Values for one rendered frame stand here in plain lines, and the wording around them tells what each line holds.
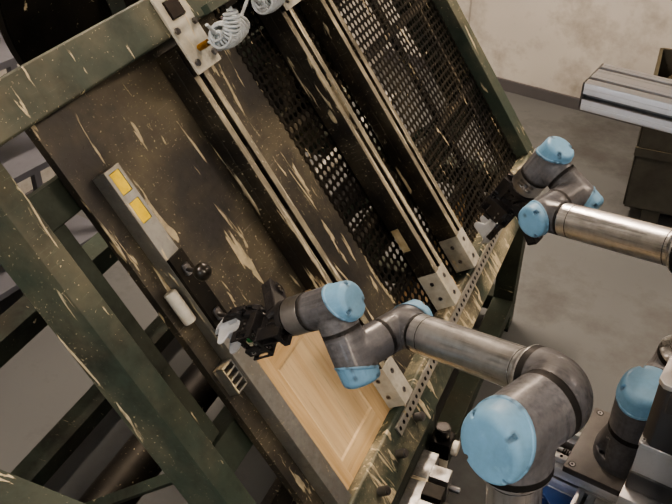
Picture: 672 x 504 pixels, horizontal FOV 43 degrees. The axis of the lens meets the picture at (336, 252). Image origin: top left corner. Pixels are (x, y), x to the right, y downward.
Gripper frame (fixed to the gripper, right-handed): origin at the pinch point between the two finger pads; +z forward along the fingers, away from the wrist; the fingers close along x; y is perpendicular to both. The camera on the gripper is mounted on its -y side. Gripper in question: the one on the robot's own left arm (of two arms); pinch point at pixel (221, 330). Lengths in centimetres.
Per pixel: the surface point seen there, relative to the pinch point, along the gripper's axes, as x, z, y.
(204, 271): -11.1, -3.7, -6.0
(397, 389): 63, 5, -22
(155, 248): -16.7, 8.2, -12.0
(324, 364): 40.3, 10.4, -17.8
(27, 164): 8, 189, -140
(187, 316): -3.0, 9.2, -3.9
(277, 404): 26.6, 8.0, 1.3
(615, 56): 244, 29, -372
